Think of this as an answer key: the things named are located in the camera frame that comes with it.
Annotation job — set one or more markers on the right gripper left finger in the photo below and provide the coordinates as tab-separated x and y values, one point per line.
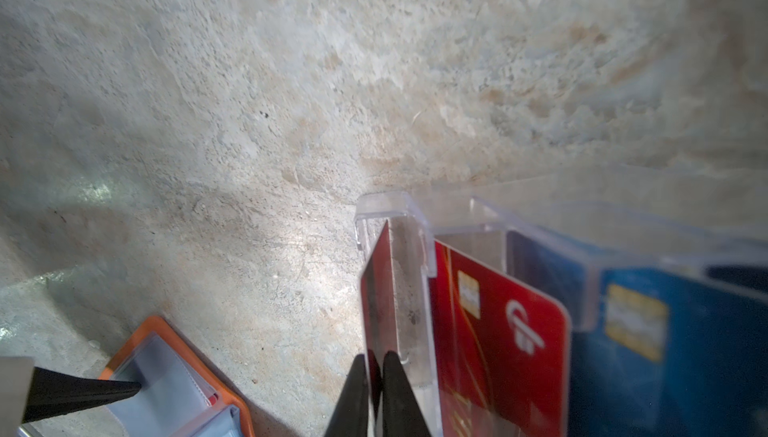
351	413

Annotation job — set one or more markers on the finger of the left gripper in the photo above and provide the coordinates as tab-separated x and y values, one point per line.
54	394

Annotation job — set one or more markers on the red vip card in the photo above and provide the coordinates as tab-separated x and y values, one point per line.
502	350
378	308

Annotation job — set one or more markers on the clear acrylic card display stand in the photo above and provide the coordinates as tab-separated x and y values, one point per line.
477	225

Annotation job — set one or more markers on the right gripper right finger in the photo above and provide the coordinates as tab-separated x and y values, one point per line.
401	414

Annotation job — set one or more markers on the orange leather card holder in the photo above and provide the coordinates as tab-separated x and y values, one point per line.
179	395

